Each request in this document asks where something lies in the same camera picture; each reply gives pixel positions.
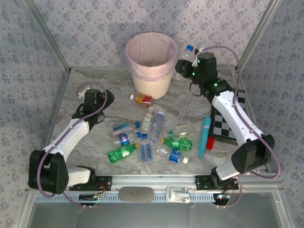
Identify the slotted grey cable duct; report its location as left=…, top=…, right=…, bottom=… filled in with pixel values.
left=35, top=192, right=278, bottom=203

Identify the left circuit board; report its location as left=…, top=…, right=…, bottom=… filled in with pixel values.
left=79, top=193, right=106, bottom=202

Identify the aluminium side rail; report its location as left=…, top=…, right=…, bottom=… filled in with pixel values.
left=234, top=68, right=271, bottom=173
left=38, top=70, right=72, bottom=174

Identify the pink plastic bin liner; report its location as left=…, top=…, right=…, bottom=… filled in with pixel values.
left=124, top=32, right=180, bottom=83

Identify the red block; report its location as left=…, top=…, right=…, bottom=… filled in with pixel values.
left=206, top=136, right=216, bottom=150

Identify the white plastic bracket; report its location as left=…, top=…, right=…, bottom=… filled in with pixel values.
left=165, top=186, right=191, bottom=203

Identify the black grey chessboard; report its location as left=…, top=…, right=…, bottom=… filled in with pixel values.
left=208, top=89, right=247, bottom=145

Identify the grey oval pad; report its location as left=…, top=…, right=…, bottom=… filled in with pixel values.
left=118, top=187, right=154, bottom=202

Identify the clear bottle green label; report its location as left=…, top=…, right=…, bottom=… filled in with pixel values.
left=165, top=123, right=194, bottom=141

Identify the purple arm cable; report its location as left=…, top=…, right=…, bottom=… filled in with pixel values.
left=204, top=45, right=281, bottom=209
left=38, top=82, right=109, bottom=209

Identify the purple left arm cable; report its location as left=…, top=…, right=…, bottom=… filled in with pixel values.
left=38, top=82, right=109, bottom=209

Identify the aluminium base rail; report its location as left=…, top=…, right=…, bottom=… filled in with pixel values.
left=26, top=173, right=285, bottom=191

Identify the circuit board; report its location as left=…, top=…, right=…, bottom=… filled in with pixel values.
left=212, top=192, right=231, bottom=205
left=79, top=193, right=106, bottom=202

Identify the clear bottle blue print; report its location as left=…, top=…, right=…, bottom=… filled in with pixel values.
left=140, top=133, right=154, bottom=165

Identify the blue label bottle white cap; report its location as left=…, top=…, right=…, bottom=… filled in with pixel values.
left=168, top=148, right=190, bottom=164

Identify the aluminium frame post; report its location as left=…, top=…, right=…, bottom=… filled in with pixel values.
left=235, top=0, right=283, bottom=73
left=23, top=0, right=72, bottom=73

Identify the red orange label bottle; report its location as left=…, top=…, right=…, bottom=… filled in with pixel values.
left=130, top=94, right=153, bottom=107

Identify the green bottle yellow cap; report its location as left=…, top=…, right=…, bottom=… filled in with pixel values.
left=161, top=136, right=193, bottom=152
left=106, top=142, right=140, bottom=164

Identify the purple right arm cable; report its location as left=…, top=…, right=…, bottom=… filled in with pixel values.
left=204, top=45, right=281, bottom=209

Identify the cream waste bin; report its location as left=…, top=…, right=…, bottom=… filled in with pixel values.
left=132, top=68, right=173, bottom=100

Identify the pepsi bottle blue cap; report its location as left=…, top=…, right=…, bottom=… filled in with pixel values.
left=176, top=45, right=194, bottom=81

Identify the black right gripper cable loop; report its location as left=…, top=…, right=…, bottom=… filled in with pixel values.
left=189, top=82, right=204, bottom=97

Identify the teal cylinder tool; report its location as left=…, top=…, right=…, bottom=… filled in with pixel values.
left=198, top=116, right=212, bottom=159

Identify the right circuit board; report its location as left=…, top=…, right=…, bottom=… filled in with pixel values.
left=212, top=192, right=231, bottom=205

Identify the green white label bottle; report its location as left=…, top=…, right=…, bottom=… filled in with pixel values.
left=142, top=106, right=156, bottom=131

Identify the small pepsi bottle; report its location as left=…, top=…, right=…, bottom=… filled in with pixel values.
left=114, top=132, right=142, bottom=146

